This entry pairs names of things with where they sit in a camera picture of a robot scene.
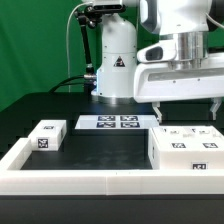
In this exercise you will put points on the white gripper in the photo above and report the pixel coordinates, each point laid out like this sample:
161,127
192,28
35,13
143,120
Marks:
156,82

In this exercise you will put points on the white cabinet door panel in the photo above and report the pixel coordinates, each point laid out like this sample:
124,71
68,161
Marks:
207,137
170,138

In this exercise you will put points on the white cabinet body box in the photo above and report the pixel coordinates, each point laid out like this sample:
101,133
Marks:
192,157

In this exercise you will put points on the white cabinet top block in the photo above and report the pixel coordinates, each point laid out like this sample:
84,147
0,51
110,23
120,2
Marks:
48,135

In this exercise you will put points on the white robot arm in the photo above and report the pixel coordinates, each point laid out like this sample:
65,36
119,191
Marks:
182,23

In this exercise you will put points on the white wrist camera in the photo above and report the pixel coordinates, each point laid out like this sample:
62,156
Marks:
156,53

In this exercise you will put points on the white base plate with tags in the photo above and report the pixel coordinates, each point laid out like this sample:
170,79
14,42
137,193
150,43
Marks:
116,122

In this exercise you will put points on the black camera bar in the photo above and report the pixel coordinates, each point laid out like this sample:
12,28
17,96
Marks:
107,8

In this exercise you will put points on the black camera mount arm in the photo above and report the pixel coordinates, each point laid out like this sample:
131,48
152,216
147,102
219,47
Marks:
86,19

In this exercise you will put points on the white U-shaped workspace frame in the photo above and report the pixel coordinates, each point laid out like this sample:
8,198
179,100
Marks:
14,180

